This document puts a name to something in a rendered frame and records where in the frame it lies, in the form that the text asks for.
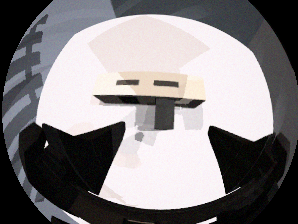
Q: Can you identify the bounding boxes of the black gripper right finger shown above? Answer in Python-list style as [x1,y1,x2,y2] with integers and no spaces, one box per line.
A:
[208,125,275,194]

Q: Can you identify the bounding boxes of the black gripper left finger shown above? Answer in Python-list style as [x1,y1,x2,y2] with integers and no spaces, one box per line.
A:
[41,121,125,196]

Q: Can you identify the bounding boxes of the black two-prong plug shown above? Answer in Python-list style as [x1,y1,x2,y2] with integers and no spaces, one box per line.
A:
[154,97,174,131]

